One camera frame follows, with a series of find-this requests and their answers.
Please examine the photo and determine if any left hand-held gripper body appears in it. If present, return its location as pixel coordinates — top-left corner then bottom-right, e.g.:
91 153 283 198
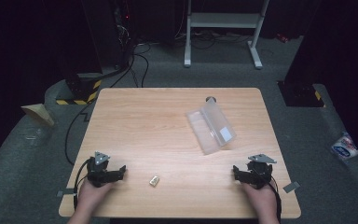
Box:
86 150 121 189

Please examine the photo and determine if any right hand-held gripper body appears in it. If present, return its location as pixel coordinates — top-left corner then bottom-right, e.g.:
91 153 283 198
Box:
241 153 278 190

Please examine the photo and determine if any clear plastic box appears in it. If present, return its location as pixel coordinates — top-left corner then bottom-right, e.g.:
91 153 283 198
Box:
185 96 238 156

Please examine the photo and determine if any person's left hand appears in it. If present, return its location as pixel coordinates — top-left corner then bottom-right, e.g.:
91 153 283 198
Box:
79 179 116 217

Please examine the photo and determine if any grey tape strip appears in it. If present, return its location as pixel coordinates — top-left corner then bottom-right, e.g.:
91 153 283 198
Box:
282 180 301 194
56 188 76 198

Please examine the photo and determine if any black stand with striped base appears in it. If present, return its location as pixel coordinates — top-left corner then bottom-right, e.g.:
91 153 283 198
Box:
277 0 343 108
55 0 134 106

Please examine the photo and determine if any white and blue plastic packet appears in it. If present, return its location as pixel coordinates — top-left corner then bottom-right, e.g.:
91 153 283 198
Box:
330 132 358 161

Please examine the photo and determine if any white metal stand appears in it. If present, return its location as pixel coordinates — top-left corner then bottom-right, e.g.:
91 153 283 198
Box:
184 0 270 70

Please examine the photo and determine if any left hand-held gripper black cable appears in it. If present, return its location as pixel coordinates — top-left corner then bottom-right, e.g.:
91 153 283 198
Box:
72 158 93 211

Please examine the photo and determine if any hand-held gripper black cable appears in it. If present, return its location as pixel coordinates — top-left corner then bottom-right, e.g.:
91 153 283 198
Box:
268 176 283 222
72 158 93 211

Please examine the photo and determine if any right hand-held gripper black cable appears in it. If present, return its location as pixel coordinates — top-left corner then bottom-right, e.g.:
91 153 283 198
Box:
268 176 283 222

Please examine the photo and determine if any black floor cable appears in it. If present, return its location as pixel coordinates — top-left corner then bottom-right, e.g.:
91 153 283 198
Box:
63 43 151 166

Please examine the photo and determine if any black cable bundle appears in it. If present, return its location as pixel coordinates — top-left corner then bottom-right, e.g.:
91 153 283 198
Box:
136 29 253 50

